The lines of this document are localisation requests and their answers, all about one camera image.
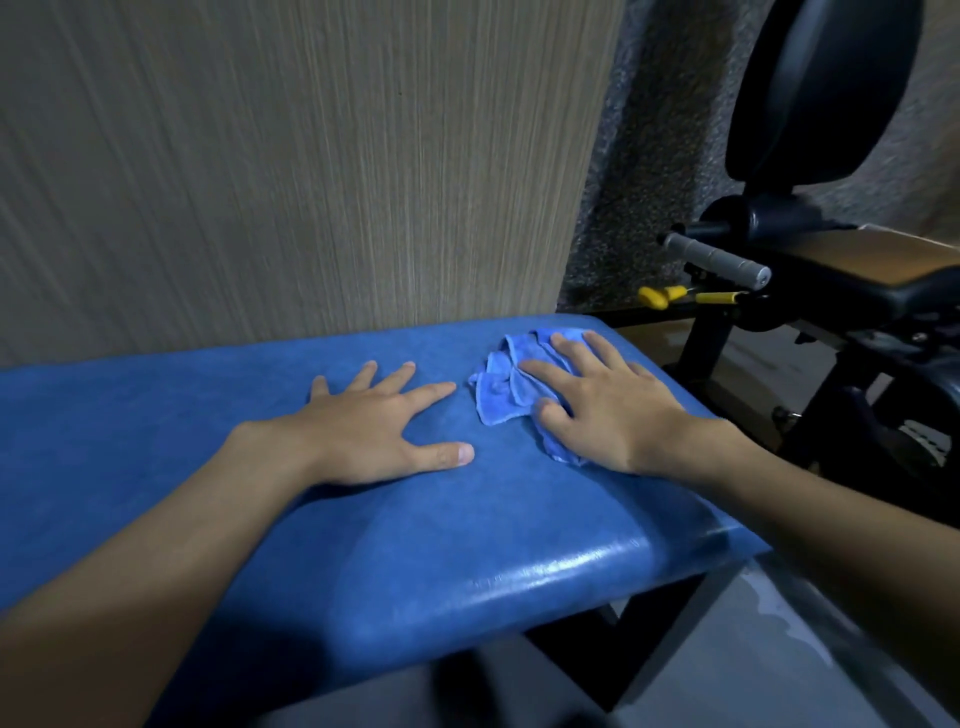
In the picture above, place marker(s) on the person's left hand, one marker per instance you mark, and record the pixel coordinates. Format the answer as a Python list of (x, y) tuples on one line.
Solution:
[(352, 439)]

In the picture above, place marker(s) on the person's right hand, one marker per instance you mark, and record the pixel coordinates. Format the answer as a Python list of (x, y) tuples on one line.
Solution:
[(622, 420)]

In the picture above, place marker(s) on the blue microfibre cloth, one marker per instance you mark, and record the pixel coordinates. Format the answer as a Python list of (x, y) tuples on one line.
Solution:
[(499, 390)]

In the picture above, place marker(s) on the blue bench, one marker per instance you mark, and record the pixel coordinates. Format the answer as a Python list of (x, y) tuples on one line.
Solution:
[(450, 540)]

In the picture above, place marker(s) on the person's right forearm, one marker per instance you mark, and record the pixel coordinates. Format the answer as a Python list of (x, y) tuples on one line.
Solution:
[(847, 540)]

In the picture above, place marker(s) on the person's left forearm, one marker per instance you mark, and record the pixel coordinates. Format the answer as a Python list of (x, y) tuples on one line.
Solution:
[(112, 600)]

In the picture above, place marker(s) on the yellow adjustment pin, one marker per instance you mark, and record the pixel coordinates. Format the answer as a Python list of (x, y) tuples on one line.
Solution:
[(652, 298)]

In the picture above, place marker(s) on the black roller pad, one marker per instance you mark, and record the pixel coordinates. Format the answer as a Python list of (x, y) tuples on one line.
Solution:
[(765, 217)]

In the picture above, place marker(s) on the black backrest pad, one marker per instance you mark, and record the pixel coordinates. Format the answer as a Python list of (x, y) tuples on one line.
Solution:
[(817, 82)]

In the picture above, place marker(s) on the black exercise machine frame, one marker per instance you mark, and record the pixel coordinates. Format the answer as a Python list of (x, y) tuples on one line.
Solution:
[(832, 420)]

